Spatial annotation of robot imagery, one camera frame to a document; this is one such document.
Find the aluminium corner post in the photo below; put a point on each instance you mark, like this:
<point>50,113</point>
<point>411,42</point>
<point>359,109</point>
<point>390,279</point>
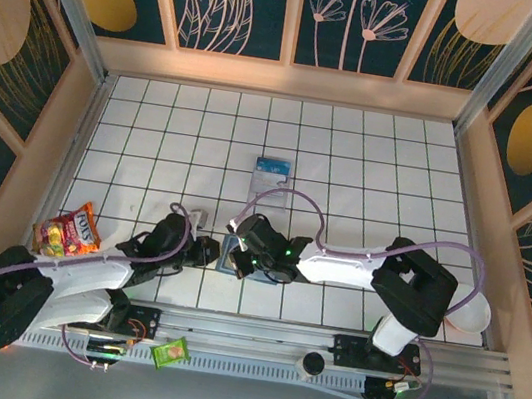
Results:
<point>74,2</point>
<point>501,70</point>

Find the black knob on white base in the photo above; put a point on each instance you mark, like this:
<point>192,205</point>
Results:
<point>311,365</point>

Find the aluminium mounting rail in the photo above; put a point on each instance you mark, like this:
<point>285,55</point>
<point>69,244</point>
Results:
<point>250,331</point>

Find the aluminium floor edge rail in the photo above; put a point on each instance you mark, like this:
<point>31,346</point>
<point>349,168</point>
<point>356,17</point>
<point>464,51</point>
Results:
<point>88,131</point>

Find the black controller module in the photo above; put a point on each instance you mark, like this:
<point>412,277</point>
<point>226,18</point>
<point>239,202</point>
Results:
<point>105,349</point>
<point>379,394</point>

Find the transparent plastic card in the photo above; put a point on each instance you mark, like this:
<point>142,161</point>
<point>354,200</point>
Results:
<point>280,203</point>

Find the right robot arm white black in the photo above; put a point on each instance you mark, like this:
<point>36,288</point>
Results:
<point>335,271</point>

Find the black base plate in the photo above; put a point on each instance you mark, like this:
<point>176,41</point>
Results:
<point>348,349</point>
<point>148,317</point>

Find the green snack packet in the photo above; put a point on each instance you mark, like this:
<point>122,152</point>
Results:
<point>171,352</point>

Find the white bowl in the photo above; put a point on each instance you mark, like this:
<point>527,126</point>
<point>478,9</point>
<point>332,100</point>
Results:
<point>473,313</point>

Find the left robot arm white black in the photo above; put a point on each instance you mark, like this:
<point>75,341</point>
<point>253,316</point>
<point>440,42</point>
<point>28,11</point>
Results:
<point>92,273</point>

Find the red candy bag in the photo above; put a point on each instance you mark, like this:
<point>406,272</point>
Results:
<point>66,231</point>

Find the blue card holder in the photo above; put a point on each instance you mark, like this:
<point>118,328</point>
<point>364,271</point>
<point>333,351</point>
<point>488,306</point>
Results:
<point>226,254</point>

